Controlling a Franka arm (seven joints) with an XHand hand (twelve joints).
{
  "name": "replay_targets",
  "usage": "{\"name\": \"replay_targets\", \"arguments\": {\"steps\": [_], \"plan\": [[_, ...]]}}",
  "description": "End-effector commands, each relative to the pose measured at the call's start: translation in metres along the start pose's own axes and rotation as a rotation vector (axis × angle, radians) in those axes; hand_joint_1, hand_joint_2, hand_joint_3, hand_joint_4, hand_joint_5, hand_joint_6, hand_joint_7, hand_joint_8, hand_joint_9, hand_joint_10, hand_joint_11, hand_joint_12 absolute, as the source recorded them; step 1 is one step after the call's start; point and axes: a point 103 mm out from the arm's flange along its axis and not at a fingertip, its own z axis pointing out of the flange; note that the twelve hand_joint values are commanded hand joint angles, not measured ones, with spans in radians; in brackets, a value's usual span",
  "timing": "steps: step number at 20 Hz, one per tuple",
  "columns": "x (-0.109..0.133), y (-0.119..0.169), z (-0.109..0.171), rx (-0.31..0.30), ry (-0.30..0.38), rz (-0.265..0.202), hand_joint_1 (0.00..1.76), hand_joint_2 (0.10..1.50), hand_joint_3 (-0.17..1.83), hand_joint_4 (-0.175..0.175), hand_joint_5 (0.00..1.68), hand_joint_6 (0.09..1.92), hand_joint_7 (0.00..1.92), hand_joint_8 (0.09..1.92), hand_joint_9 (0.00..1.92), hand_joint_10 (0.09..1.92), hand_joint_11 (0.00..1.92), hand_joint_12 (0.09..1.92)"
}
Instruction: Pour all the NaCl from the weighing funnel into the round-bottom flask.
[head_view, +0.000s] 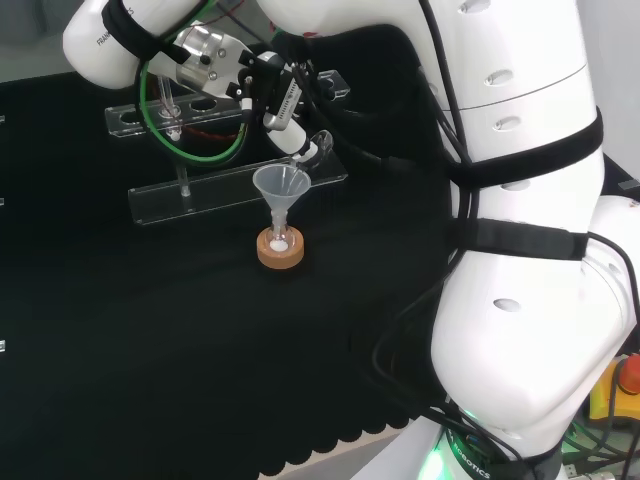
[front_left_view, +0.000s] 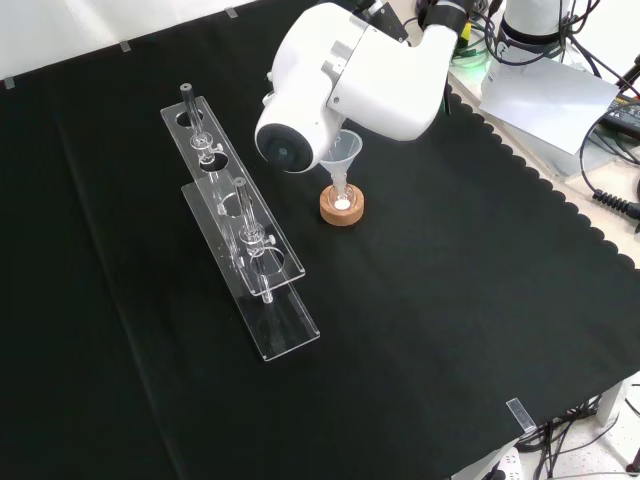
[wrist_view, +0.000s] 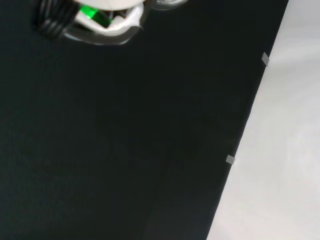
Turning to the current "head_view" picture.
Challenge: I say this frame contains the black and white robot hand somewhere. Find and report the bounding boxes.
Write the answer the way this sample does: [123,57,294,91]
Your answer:
[227,49,326,169]

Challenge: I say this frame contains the translucent plastic funnel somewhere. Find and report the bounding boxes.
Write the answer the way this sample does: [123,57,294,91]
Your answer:
[252,165,312,229]

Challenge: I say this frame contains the clear acrylic funnel stand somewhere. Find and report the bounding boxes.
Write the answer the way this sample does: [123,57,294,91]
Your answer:
[103,69,351,227]

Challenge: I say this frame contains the small glass round-bottom flask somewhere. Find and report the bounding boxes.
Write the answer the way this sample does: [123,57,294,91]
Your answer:
[266,212,296,254]

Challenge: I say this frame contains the black bench cloth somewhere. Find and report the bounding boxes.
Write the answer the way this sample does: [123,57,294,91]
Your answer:
[0,22,464,480]

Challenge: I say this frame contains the yellow emergency stop button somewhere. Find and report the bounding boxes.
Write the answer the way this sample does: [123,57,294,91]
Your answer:
[587,352,640,422]

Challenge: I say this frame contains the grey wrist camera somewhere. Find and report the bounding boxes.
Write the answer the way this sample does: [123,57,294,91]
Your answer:
[262,74,305,131]

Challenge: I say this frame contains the green cable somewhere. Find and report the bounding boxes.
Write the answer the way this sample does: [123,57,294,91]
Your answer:
[138,0,250,169]

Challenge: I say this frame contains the black cable with connector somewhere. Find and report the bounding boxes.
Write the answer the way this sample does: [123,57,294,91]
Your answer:
[309,99,417,172]

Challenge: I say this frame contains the round cork ring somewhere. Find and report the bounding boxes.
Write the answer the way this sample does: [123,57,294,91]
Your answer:
[256,227,306,272]

